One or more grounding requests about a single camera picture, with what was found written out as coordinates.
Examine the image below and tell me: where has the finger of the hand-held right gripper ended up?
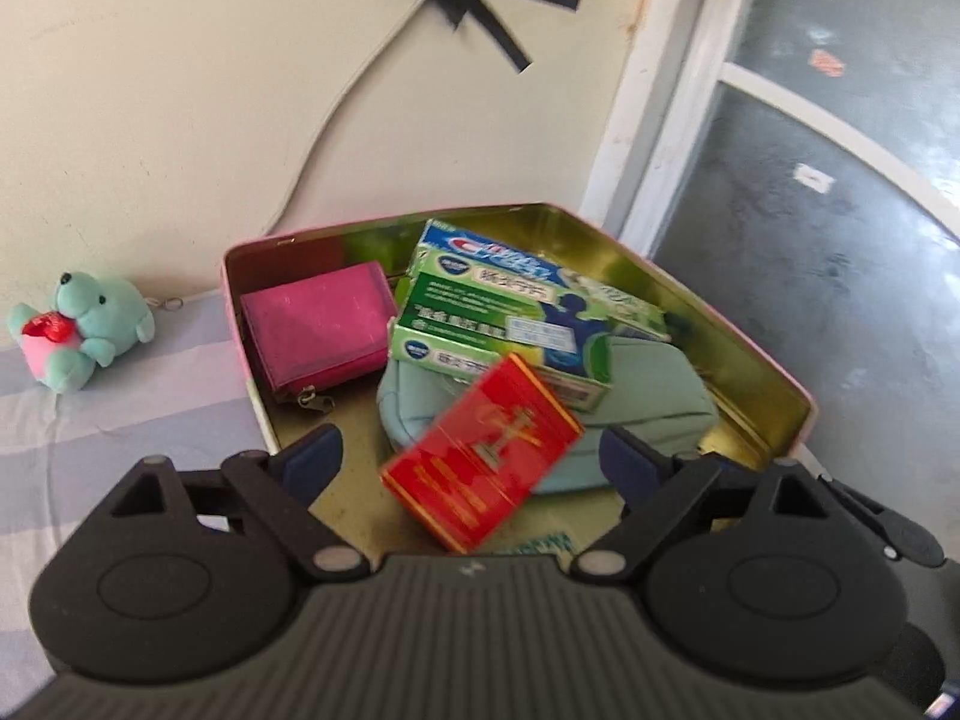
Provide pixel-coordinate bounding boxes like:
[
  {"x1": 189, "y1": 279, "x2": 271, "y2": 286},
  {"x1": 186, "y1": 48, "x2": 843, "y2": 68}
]
[{"x1": 820, "y1": 472, "x2": 947, "y2": 569}]

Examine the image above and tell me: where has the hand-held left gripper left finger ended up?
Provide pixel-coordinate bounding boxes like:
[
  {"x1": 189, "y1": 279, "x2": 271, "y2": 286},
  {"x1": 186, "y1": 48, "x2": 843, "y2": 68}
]
[{"x1": 109, "y1": 422, "x2": 372, "y2": 582}]

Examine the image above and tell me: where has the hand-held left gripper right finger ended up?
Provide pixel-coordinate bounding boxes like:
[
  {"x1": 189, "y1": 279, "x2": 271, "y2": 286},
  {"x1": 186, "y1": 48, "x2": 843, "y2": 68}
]
[{"x1": 570, "y1": 424, "x2": 848, "y2": 580}]

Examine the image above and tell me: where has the pink wallet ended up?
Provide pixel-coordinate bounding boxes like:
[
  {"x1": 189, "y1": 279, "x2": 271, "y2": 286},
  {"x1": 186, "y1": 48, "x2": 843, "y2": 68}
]
[{"x1": 240, "y1": 261, "x2": 400, "y2": 413}]

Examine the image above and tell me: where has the pink tin box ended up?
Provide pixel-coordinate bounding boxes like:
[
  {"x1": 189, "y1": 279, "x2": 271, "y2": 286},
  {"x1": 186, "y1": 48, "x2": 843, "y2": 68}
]
[{"x1": 221, "y1": 201, "x2": 818, "y2": 563}]

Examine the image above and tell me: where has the red box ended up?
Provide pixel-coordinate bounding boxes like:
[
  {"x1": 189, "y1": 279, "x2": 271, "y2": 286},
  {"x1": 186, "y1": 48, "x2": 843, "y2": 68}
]
[{"x1": 379, "y1": 352, "x2": 586, "y2": 552}]

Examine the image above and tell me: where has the green toothpaste box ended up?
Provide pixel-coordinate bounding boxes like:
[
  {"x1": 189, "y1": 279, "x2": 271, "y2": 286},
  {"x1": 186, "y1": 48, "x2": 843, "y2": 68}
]
[{"x1": 388, "y1": 251, "x2": 672, "y2": 412}]

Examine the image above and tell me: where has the blue toothpaste box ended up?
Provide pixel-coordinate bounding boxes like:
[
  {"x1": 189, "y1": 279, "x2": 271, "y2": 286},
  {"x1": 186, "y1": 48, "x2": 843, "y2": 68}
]
[{"x1": 416, "y1": 219, "x2": 571, "y2": 290}]

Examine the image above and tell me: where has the teal pencil case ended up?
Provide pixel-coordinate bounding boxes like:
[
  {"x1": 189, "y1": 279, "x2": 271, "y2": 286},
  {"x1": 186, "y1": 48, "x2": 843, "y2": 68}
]
[{"x1": 375, "y1": 334, "x2": 719, "y2": 496}]

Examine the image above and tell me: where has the green patterned small packet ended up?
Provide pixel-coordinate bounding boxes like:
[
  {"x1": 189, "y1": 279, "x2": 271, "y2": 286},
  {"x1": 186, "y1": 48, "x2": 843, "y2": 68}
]
[{"x1": 495, "y1": 531, "x2": 575, "y2": 557}]

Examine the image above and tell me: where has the striped bed sheet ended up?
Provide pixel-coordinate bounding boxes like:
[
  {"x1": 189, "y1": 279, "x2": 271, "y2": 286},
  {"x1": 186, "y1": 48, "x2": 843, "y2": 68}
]
[{"x1": 0, "y1": 291, "x2": 271, "y2": 698}]

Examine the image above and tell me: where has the teal plush bear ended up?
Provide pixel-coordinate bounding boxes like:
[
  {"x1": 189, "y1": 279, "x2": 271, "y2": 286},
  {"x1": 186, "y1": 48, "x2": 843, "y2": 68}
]
[{"x1": 7, "y1": 270, "x2": 157, "y2": 395}]

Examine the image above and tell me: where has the white window frame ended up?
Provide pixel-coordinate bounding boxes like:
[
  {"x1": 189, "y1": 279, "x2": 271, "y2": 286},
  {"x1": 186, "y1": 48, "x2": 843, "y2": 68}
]
[{"x1": 581, "y1": 0, "x2": 960, "y2": 256}]

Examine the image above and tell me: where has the grey cable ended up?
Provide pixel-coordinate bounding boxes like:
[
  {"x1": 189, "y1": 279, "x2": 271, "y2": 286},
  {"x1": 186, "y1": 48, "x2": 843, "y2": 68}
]
[{"x1": 259, "y1": 0, "x2": 428, "y2": 237}]

